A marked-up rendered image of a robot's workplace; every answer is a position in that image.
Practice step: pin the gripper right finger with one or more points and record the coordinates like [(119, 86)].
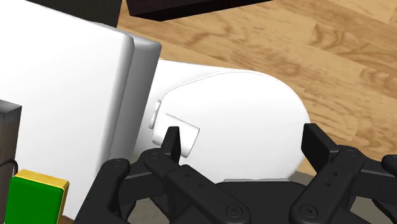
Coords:
[(328, 183)]

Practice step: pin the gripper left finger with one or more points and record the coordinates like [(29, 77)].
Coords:
[(198, 189)]

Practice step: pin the green and yellow sponge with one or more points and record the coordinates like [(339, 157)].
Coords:
[(32, 201)]

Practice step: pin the white toilet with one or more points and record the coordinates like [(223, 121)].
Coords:
[(62, 93)]

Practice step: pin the dark grey box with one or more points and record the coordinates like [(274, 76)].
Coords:
[(7, 136)]

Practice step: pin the black block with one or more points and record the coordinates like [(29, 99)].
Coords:
[(90, 11)]

